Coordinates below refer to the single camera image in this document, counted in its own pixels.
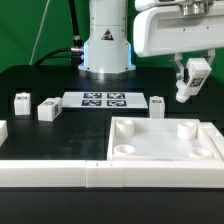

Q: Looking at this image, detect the white U-shaped fence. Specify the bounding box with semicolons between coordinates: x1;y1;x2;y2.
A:
0;120;224;189

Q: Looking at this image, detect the white thin cable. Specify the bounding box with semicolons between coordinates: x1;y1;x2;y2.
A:
29;0;52;66

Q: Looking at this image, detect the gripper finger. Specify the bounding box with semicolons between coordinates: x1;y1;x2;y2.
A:
203;49;216;68
170;53;184;80

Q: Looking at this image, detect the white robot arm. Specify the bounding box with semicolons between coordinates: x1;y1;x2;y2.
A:
79;0;224;79

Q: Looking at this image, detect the white marker sheet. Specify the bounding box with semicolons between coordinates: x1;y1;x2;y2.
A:
63;92;148;109

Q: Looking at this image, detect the black cable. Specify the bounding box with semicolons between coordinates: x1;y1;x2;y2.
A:
33;0;84;67

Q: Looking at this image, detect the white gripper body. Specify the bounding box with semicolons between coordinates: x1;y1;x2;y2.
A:
133;2;224;57

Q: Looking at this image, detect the white square tabletop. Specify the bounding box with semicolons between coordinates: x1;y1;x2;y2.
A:
107;117;224;162

